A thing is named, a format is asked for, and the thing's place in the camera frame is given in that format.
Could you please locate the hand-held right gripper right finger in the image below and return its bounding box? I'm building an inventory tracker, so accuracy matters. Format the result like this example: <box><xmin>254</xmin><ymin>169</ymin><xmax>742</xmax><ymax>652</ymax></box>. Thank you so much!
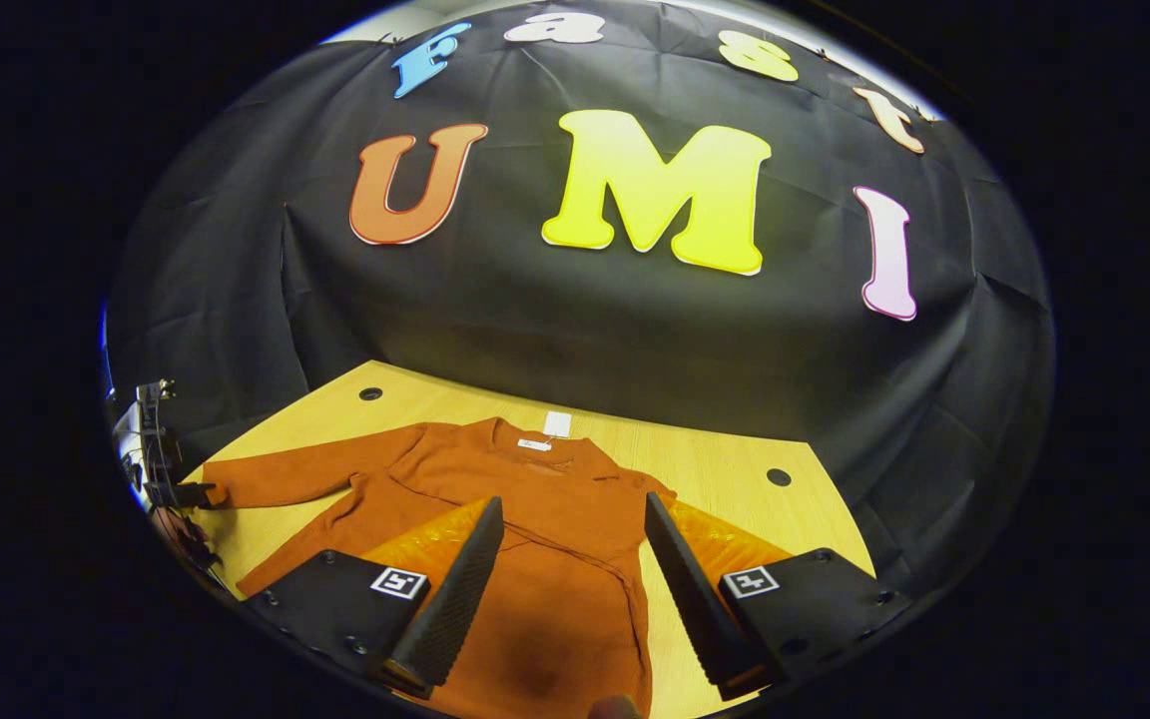
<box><xmin>644</xmin><ymin>491</ymin><xmax>913</xmax><ymax>702</ymax></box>

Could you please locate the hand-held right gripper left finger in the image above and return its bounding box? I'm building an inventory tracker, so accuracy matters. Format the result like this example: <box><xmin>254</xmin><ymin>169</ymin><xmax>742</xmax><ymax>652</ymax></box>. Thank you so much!
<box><xmin>241</xmin><ymin>496</ymin><xmax>505</xmax><ymax>700</ymax></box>

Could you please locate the black backdrop cloth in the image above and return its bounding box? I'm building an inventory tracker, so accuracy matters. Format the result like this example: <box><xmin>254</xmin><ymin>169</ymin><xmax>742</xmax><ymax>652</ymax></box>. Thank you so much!
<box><xmin>106</xmin><ymin>0</ymin><xmax>1055</xmax><ymax>600</ymax></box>

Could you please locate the rust orange buttoned garment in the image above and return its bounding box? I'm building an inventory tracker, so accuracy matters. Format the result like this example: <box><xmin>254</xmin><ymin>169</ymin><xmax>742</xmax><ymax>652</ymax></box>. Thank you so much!
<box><xmin>201</xmin><ymin>417</ymin><xmax>678</xmax><ymax>719</ymax></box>

